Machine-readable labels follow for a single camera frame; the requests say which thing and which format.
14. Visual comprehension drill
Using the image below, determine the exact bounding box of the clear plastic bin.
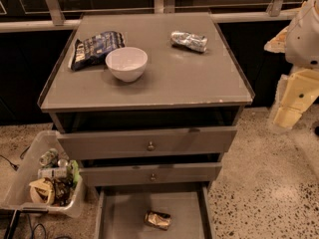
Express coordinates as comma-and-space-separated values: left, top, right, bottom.
1, 130, 86, 218

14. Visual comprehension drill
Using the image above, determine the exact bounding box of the black floor cable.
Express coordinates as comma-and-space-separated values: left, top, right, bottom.
0, 144, 31, 172

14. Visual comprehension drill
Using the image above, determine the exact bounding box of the crushed silver can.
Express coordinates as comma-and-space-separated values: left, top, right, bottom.
170, 31, 208, 53

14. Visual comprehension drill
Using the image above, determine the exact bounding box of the crushed orange can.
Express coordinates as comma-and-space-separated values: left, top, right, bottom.
144, 210, 171, 230

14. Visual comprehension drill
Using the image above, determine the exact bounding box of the grey drawer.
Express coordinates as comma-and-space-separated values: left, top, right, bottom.
80, 162, 221, 186
94, 183, 216, 239
57, 126, 236, 160

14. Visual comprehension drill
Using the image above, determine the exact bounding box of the white ceramic bowl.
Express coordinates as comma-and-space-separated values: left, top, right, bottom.
106, 47, 148, 83

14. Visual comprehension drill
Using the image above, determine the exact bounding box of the grey bottom drawer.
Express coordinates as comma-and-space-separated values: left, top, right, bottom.
94, 183, 216, 239

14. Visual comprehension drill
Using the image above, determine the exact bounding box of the blue chip bag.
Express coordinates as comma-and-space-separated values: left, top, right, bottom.
69, 31, 125, 72

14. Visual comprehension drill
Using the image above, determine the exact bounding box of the grey middle drawer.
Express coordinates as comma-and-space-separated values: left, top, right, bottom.
80, 162, 221, 186

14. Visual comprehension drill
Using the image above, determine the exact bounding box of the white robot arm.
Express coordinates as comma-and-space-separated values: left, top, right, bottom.
264, 0, 319, 128

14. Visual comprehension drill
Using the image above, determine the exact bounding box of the grey top drawer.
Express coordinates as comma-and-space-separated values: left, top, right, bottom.
57, 126, 236, 160

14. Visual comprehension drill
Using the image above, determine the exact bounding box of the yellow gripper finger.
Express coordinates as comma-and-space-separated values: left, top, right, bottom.
264, 27, 288, 53
273, 69, 319, 128

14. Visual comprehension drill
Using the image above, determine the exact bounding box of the metal railing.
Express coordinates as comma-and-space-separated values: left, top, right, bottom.
0, 0, 307, 33

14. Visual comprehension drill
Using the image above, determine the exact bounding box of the green can in bin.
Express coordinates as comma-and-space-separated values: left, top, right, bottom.
39, 148, 58, 167

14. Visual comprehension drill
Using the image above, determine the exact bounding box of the yellow wrapper in bin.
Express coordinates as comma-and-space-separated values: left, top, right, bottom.
29, 178, 55, 205

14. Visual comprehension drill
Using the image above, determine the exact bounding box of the silver can in bin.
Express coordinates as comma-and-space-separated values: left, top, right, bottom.
38, 167, 68, 178

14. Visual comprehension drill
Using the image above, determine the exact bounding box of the grey drawer cabinet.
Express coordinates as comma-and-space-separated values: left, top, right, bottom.
37, 11, 256, 239

